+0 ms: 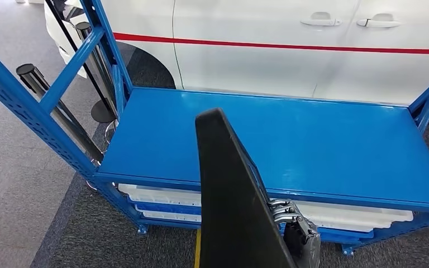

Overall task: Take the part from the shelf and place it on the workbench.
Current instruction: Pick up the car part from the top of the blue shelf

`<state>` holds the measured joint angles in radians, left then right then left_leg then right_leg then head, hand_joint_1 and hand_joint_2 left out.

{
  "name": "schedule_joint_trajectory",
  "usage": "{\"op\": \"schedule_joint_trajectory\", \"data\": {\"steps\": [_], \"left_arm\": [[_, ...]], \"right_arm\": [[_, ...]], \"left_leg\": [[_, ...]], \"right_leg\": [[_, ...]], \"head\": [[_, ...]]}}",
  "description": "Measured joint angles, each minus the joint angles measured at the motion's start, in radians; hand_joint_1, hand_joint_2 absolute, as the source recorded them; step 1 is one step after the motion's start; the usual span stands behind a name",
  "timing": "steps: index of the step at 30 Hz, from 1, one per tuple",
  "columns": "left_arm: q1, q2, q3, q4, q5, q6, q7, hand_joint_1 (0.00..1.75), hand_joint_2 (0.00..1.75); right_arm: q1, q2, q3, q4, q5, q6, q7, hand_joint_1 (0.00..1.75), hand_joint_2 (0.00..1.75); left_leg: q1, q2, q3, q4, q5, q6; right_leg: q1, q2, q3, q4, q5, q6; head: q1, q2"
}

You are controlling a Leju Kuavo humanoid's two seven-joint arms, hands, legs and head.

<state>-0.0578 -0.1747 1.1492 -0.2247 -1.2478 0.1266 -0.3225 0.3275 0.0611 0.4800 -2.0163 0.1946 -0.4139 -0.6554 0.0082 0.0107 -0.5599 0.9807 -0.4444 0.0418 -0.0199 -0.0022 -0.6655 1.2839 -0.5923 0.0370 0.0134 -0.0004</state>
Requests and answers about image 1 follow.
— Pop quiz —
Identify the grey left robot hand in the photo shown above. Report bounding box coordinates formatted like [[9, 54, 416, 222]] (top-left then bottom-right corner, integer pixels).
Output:
[[268, 198, 322, 268]]

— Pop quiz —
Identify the black plastic panel part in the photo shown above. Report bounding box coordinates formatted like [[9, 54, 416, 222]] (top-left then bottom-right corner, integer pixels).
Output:
[[194, 108, 298, 268]]

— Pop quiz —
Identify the blue metal shelf rack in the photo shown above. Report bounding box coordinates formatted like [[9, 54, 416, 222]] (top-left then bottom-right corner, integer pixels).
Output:
[[0, 0, 429, 257]]

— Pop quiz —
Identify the white car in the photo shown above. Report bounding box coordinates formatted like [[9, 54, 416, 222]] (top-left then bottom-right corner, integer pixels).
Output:
[[44, 0, 429, 125]]

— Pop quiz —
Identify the red barrier belt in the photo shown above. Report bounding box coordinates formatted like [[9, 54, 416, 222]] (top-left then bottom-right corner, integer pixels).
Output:
[[112, 32, 429, 55]]

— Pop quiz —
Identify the thin black pole stand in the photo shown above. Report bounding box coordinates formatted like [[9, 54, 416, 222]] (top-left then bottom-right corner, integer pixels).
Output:
[[45, 0, 117, 124]]

